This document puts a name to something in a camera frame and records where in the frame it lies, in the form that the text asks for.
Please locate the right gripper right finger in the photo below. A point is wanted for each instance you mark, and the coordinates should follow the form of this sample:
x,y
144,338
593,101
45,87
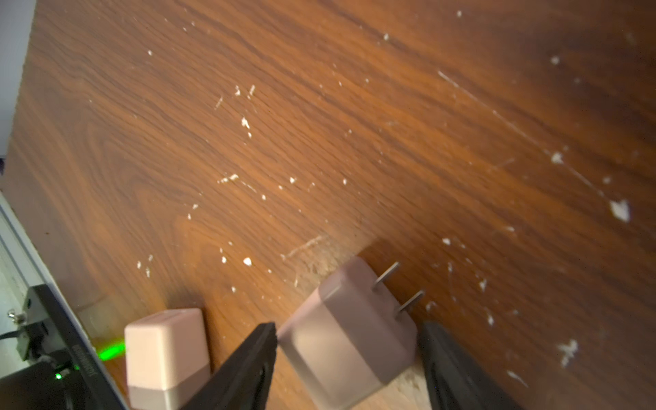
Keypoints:
x,y
454,379

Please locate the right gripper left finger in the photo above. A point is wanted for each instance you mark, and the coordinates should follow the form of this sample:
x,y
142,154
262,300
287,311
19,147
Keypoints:
x,y
244,380

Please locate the pink plug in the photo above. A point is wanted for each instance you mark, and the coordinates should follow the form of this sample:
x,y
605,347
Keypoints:
x,y
351,336
167,359

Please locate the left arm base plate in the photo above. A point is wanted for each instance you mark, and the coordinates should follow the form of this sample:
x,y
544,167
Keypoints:
x,y
63,371

